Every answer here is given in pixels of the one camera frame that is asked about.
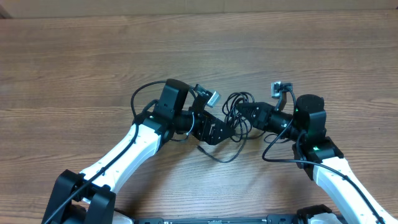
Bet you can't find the black USB cable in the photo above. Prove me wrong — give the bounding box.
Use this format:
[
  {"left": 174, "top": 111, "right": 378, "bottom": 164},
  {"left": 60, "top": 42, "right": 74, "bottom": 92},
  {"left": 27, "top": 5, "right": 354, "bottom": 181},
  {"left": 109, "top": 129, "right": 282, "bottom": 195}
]
[{"left": 197, "top": 91, "right": 290, "bottom": 164}]

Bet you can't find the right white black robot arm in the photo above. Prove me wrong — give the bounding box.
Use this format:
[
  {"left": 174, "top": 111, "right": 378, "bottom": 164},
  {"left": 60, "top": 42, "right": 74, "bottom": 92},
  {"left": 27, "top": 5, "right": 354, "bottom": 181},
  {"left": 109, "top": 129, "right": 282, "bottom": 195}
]
[{"left": 237, "top": 94, "right": 397, "bottom": 223}]

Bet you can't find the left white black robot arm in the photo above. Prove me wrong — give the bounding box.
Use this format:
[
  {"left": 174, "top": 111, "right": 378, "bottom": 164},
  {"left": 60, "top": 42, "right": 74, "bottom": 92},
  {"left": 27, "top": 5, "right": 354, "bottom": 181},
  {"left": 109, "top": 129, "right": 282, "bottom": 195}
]
[{"left": 42, "top": 79, "right": 236, "bottom": 223}]

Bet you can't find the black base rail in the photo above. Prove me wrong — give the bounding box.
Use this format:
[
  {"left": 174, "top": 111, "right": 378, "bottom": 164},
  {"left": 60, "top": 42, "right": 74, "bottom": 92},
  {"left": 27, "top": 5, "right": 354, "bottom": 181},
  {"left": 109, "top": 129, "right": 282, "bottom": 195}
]
[{"left": 132, "top": 214, "right": 300, "bottom": 224}]

